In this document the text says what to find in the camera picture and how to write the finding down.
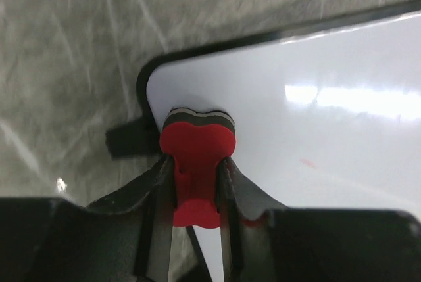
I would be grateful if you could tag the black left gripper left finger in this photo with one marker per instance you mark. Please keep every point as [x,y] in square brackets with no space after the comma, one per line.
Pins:
[153,195]

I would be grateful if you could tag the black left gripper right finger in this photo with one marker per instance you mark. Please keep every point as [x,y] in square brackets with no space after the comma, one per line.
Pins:
[245,219]

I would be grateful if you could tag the red and black whiteboard eraser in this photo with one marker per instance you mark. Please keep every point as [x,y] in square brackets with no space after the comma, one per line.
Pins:
[198,142]

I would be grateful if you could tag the small black-framed whiteboard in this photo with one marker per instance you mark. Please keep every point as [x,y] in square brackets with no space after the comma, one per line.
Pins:
[327,120]

